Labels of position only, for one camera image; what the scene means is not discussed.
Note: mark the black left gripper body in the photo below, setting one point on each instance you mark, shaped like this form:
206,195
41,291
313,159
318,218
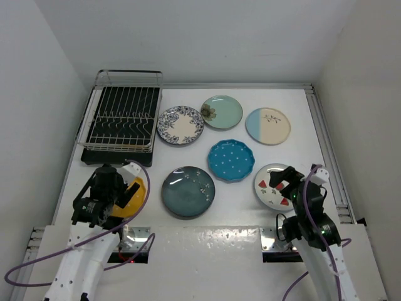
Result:
117,191

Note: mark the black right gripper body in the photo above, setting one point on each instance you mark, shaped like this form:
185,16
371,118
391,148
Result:
292,194

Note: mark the yellow plate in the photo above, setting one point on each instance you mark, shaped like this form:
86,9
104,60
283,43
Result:
135,203

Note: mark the white watermelon plate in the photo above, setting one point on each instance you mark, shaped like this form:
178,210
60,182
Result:
271,196

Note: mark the cream and blue plate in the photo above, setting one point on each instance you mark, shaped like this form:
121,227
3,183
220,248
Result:
268,126

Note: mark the dark teal blossom plate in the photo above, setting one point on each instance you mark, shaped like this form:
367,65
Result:
188,192

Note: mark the blue polka dot plate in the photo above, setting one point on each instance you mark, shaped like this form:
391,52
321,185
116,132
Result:
231,160

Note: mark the mint green flower plate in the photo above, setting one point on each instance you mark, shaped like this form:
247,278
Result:
221,112

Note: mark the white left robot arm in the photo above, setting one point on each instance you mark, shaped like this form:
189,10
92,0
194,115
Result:
94,231

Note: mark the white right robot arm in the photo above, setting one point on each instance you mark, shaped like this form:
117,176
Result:
313,233

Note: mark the black drip tray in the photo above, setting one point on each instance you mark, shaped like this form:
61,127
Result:
125,158

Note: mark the blue floral rim plate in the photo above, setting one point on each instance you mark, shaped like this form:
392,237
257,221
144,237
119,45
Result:
180,125

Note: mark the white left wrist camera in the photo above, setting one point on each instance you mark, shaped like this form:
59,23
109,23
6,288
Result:
130,172

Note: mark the metal wire dish rack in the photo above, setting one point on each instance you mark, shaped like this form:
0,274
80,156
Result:
126,78

